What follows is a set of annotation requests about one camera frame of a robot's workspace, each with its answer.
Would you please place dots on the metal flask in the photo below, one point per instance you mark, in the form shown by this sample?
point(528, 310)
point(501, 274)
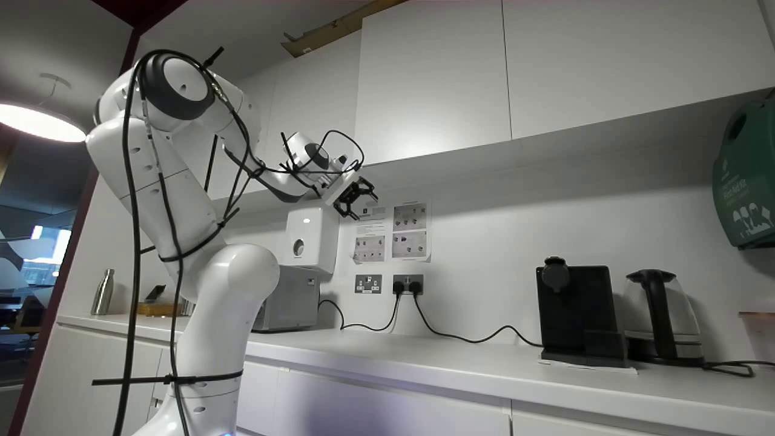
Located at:
point(102, 293)

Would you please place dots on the small white wall label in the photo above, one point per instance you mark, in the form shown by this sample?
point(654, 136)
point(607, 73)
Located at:
point(378, 211)

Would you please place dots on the wooden strip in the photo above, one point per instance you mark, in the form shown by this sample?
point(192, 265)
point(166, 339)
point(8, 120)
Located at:
point(324, 34)

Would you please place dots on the wooden tray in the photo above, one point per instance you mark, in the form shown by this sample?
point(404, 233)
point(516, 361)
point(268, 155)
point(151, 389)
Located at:
point(159, 309)

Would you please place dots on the metal wall switch plate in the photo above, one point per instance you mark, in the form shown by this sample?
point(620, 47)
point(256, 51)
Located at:
point(370, 283)

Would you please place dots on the metal double wall socket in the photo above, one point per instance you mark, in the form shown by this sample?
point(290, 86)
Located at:
point(409, 281)

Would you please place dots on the black coffee machine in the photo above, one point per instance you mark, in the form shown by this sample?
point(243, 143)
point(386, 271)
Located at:
point(578, 315)

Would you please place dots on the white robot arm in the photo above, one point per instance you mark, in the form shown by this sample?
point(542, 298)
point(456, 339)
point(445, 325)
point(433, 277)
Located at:
point(231, 281)

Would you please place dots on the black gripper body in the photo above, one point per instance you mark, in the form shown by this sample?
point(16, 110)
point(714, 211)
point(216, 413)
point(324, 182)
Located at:
point(342, 186)

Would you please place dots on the round ceiling lamp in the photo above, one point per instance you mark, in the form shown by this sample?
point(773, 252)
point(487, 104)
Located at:
point(40, 121)

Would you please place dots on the pale translucent container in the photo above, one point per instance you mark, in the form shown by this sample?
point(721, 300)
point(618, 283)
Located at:
point(760, 335)

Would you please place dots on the white cupboard door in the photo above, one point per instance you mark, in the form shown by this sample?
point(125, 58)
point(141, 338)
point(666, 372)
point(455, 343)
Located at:
point(324, 87)
point(639, 56)
point(438, 80)

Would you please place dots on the socket photo wall sign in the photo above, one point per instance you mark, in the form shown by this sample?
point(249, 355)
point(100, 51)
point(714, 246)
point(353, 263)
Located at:
point(410, 217)
point(410, 246)
point(370, 247)

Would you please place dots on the dark red wall beam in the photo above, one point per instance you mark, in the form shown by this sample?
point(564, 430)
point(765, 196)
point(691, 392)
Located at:
point(136, 12)

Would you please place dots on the green first aid bag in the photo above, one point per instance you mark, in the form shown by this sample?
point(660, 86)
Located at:
point(746, 178)

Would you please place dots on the white wall dispenser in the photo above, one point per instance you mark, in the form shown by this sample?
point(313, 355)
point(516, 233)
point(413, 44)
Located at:
point(310, 239)

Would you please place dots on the white base cabinet door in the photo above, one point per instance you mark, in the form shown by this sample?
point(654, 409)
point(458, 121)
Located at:
point(80, 379)
point(364, 402)

